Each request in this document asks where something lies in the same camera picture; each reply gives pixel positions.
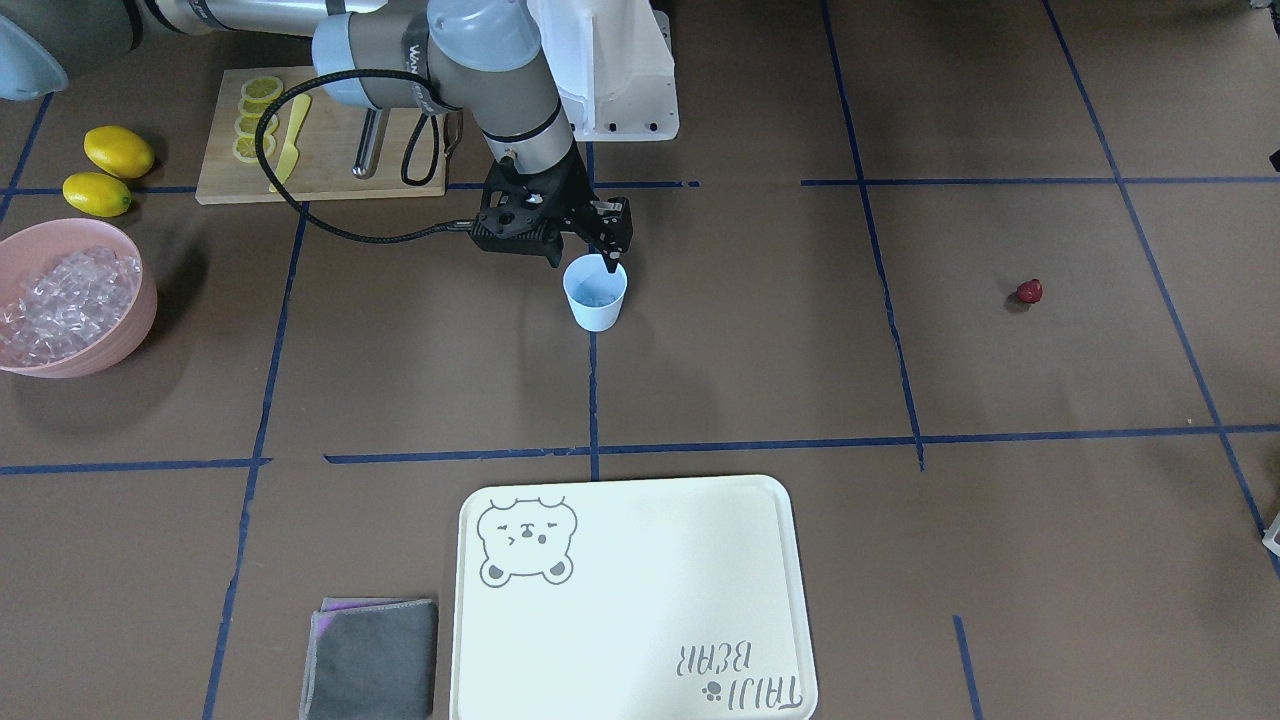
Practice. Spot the pink bowl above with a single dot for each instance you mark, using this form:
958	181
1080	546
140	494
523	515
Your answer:
26	251

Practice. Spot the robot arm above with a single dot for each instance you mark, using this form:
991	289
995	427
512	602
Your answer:
484	57

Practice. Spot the lower whole lemon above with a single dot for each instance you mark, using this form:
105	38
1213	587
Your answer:
97	194

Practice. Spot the steel cylinder tool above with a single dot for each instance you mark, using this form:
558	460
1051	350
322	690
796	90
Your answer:
370	140

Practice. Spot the yellow plastic knife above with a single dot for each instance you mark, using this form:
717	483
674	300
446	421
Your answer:
290	154

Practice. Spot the light blue plastic cup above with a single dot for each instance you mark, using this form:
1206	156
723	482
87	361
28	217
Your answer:
590	270

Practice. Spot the wooden cutting board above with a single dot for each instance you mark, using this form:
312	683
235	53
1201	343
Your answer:
328	144

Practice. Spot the white wire cup rack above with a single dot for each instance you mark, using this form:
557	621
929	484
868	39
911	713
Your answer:
1270	538

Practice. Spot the lemon slice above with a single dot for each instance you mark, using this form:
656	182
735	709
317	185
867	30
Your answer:
254	107
248	127
261	89

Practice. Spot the grey folded cloth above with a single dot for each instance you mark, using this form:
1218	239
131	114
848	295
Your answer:
370	658

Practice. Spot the whole lemon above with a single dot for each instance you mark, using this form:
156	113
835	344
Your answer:
97	194
119	151

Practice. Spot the upper whole lemon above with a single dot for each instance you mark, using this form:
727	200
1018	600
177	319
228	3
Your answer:
119	151

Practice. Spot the lemon slice nearest board edge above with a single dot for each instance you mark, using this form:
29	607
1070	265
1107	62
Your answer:
248	149

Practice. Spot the cream bear serving tray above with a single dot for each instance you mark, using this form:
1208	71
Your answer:
676	598

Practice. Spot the pile of clear ice cubes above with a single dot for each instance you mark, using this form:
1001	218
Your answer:
67	305

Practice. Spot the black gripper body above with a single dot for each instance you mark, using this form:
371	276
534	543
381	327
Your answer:
578	205

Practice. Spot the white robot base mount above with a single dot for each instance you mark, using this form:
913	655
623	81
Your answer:
614	68

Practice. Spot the red strawberry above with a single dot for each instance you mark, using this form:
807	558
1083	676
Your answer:
1029	292

